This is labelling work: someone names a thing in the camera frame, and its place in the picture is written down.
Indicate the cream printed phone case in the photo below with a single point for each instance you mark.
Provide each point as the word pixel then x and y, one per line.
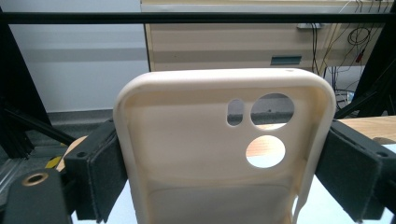
pixel 193 149

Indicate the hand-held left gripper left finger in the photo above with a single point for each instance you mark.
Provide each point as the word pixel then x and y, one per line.
pixel 99 168

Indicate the aluminium rail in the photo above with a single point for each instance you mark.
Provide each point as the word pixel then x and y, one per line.
pixel 11 174

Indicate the beige wooden cabinet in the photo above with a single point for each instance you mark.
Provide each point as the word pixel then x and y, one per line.
pixel 218 43

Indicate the black horizontal frame bar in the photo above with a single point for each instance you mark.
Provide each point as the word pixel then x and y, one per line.
pixel 186 18

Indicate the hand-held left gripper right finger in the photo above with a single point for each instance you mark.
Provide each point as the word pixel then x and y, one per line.
pixel 351 171

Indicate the black diagonal frame strut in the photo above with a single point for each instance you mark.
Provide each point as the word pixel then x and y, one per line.
pixel 370 93
pixel 34 124

